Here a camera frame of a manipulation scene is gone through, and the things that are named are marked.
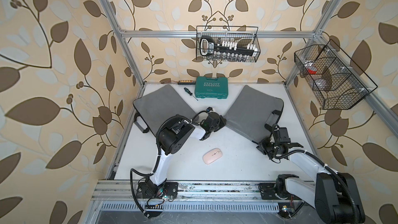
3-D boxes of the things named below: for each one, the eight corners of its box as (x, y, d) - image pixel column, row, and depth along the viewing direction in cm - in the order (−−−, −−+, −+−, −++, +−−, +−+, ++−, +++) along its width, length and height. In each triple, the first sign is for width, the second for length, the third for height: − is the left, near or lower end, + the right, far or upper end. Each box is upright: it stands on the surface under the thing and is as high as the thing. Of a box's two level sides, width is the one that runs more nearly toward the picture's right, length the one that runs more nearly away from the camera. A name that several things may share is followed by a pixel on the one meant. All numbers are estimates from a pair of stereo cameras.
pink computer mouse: (205, 166, 84) (205, 165, 82) (199, 155, 87) (199, 154, 86) (223, 155, 87) (224, 154, 86) (217, 146, 91) (218, 144, 89)
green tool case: (194, 98, 113) (194, 94, 109) (195, 80, 125) (195, 76, 121) (228, 98, 113) (229, 94, 109) (226, 80, 125) (227, 76, 121)
